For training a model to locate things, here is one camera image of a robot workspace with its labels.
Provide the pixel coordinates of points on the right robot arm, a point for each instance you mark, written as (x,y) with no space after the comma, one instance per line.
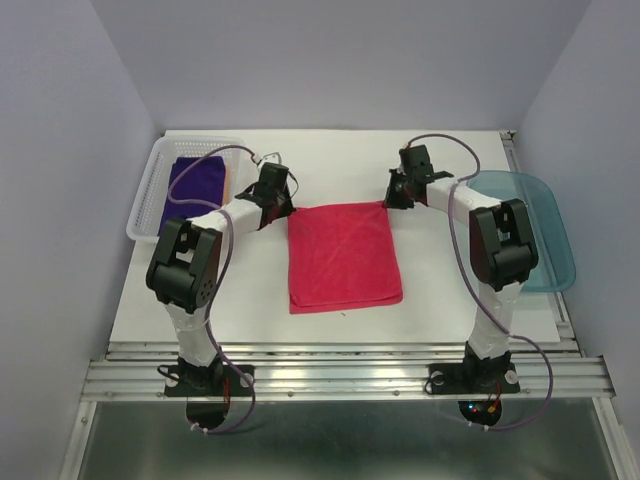
(493,242)

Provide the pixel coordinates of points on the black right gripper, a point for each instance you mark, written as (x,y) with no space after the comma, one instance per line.
(391,200)

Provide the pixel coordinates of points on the pink towel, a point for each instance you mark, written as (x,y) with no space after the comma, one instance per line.
(342,257)

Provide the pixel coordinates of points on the purple towel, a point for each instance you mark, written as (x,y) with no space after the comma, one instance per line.
(203,182)

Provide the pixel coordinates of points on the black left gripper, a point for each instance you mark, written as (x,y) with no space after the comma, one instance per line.
(287,207)

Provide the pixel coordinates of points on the orange polka dot towel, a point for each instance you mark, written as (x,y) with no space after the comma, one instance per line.
(227,185)

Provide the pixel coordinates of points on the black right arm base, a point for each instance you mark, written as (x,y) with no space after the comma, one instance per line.
(480,384)

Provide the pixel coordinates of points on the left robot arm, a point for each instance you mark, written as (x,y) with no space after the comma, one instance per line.
(192,256)

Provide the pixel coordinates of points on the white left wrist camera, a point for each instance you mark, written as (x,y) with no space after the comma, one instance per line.
(273,157)

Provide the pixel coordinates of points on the blue plastic tub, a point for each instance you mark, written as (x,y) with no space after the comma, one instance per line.
(556,270)

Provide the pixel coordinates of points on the aluminium mounting rail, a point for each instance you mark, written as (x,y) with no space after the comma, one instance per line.
(369,371)

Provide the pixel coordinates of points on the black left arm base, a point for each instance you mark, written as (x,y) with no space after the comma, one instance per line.
(209,392)

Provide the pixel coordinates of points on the white plastic basket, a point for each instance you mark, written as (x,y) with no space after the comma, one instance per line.
(170,159)

